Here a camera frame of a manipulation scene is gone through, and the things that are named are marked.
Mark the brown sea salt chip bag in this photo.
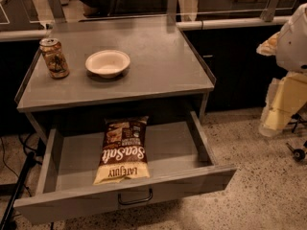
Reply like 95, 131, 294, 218
93, 116, 150, 185

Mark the open grey top drawer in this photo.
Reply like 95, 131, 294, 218
13, 112, 236, 224

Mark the brown drink can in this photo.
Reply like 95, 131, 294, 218
39, 38, 69, 79

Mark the white paper bowl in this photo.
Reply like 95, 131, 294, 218
85, 50, 130, 79

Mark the black floor cable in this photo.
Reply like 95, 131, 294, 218
0, 134, 39, 198

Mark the black drawer handle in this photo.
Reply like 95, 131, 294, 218
118, 189, 154, 206

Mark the black pole left floor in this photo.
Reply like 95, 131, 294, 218
0, 151, 35, 230

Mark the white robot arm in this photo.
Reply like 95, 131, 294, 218
256, 4, 307, 137

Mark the white horizontal rail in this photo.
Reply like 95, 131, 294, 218
177, 16, 290, 31

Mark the wheeled cart base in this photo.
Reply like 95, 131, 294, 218
285, 112, 307, 162

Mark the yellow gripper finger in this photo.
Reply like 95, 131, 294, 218
256, 33, 279, 57
259, 72, 307, 137

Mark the grey metal counter cabinet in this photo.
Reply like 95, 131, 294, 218
14, 15, 217, 139

